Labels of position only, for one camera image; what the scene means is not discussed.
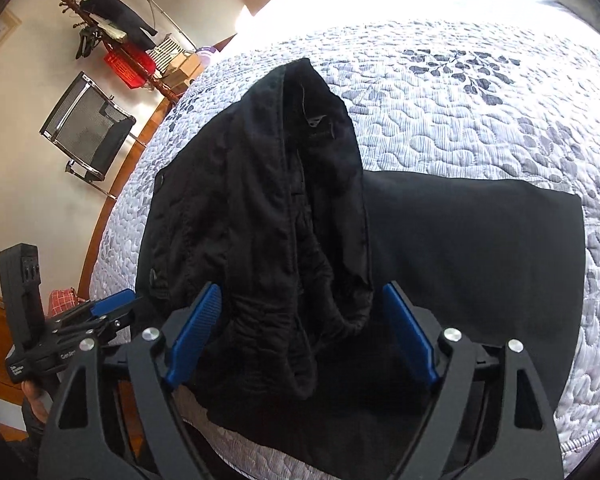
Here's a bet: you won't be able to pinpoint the black pants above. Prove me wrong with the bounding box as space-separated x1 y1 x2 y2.
135 58 585 479

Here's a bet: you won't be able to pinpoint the left hand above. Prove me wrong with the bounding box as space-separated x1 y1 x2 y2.
21 380 48 425

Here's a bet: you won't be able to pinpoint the black mesh office chair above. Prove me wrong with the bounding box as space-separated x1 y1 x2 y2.
40 72 146 200

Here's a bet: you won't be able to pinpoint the red bag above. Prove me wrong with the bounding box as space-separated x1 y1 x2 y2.
104 44 156 89

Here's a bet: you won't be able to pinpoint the cardboard boxes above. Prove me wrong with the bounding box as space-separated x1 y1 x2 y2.
162 53 204 89

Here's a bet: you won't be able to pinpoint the white radiator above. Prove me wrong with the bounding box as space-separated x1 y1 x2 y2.
147 32 185 75

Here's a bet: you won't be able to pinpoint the white quilted bedspread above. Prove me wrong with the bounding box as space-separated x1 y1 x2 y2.
90 22 600 474

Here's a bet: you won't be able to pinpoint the wooden coat rack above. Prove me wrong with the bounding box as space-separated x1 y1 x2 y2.
59 0 180 105

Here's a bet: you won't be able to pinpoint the black garment on rack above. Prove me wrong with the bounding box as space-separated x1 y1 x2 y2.
79 0 158 51

